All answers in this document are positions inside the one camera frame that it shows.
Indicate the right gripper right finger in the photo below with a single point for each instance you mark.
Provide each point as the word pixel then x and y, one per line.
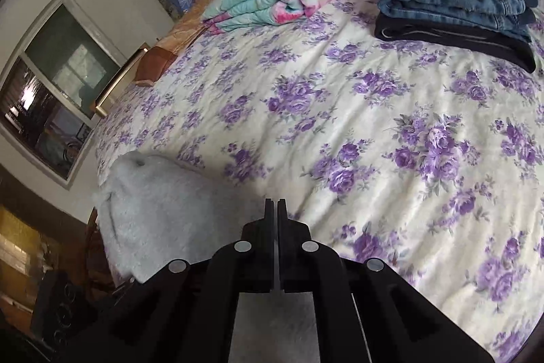
pixel 304 265

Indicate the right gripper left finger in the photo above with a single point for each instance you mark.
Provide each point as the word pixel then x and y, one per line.
pixel 247 265

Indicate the grey sweatpants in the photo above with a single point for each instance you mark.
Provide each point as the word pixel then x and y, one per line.
pixel 152 210

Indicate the purple floral bedspread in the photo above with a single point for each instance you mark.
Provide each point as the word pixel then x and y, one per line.
pixel 429 157

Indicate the brown orange pillow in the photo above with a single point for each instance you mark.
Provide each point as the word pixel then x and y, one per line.
pixel 161 56

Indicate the folded black garment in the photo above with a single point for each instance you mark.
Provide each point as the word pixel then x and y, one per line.
pixel 512 49

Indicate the window with white frame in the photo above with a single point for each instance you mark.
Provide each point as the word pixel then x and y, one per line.
pixel 49 85

